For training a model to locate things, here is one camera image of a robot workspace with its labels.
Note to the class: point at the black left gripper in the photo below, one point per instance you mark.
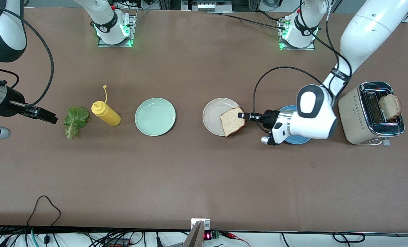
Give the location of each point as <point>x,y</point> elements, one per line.
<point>270,117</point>

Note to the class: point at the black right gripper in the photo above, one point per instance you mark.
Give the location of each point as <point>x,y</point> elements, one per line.
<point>9,104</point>

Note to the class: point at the toasted bread slice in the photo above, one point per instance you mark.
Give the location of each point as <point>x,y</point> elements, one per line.
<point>391,107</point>
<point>231,123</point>

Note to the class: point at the green lettuce leaf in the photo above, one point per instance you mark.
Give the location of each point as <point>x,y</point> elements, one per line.
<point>75,120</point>

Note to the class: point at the yellow mustard squeeze bottle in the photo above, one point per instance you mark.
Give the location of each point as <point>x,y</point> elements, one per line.
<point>108,116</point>

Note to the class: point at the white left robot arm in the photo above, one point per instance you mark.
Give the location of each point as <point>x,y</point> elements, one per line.
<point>314,116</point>

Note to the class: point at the beige plate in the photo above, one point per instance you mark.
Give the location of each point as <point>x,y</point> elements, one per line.
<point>212,113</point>

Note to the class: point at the blue plate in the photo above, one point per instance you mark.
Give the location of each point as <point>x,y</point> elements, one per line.
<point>295,140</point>

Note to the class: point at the pale green plate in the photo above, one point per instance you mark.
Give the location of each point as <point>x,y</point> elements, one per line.
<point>155,116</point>

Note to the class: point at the beige chrome toaster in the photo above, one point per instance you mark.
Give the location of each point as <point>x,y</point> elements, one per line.
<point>356,120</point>

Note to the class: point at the red clip lead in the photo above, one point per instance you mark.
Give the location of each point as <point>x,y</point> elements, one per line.
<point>229,234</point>

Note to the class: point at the device with white lights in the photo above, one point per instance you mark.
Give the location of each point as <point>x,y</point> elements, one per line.
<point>205,6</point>

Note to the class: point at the circuit board with red display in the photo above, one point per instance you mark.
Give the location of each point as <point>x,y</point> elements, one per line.
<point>208,236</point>

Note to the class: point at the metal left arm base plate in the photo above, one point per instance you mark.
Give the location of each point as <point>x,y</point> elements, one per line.
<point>286,48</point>

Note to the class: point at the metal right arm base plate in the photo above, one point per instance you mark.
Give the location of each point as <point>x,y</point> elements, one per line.
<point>102,44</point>

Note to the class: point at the grey metal camera bracket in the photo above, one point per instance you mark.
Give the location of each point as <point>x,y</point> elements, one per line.
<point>195,236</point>

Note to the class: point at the aluminium frame profile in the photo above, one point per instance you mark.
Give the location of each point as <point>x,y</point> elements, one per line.
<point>406,19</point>

